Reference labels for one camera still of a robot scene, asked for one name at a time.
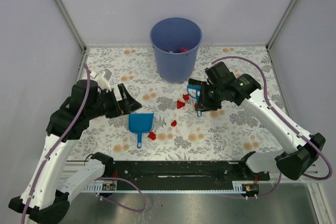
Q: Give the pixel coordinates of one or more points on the scraps inside bin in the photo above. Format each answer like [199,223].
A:
[178,51]

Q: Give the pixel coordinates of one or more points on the blue hand brush black bristles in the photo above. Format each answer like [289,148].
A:
[194,90]

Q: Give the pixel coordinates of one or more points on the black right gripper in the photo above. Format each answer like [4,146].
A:
[205,104]

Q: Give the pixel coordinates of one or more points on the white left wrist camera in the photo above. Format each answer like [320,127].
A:
[102,79]

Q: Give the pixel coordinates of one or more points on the red paper scrap middle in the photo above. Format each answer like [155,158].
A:
[174,123]

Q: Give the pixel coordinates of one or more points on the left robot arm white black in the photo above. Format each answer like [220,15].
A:
[44,200]

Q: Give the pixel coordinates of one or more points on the red paper scrap double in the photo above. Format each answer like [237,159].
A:
[180,104]

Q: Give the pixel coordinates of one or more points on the white slotted cable duct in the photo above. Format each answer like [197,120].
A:
[173,185]

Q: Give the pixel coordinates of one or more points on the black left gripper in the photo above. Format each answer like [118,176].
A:
[126,105]

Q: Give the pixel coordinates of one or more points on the red paper scrap near dustpan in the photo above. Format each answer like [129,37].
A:
[152,135]

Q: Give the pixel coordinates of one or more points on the red paper scrap far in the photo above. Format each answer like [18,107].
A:
[186,97]

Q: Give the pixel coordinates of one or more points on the blue plastic waste bin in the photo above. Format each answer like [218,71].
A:
[172,34]

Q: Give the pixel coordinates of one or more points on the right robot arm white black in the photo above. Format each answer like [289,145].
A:
[300,148]

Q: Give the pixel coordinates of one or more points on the blue plastic dustpan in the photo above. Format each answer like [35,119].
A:
[140,123]

